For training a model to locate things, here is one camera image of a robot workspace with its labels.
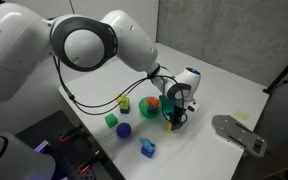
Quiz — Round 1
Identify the purple bumpy ball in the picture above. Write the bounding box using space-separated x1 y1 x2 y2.
116 122 133 140

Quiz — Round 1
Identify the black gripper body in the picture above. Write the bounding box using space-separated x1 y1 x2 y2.
169 104 189 129

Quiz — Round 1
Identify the grey metal mounting plate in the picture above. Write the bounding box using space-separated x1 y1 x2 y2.
211 114 268 158

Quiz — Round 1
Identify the green toy cube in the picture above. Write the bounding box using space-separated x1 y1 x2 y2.
104 113 119 129

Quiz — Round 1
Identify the purple glowing light strip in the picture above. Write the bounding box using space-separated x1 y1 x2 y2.
33 139 50 154

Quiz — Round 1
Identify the black red clamp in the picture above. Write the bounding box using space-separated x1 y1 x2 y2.
77 150 104 175
59 123 84 144

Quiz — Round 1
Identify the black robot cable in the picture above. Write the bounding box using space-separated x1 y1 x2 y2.
52 55 187 126
52 55 187 124

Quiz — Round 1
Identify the light blue toy figure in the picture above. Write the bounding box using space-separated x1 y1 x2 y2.
139 137 156 150

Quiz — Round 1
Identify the orange toy figure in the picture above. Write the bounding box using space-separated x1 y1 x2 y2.
146 96 161 110

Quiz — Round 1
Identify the black perforated breadboard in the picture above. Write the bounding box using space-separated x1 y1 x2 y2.
15 110 127 180

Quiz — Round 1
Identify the green translucent bowl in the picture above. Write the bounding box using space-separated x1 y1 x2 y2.
138 96 163 120

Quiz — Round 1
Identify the black tripod pole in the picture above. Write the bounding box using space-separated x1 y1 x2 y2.
262 47 288 96

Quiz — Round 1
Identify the yellow tape patch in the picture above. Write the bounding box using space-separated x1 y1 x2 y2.
234 110 251 122

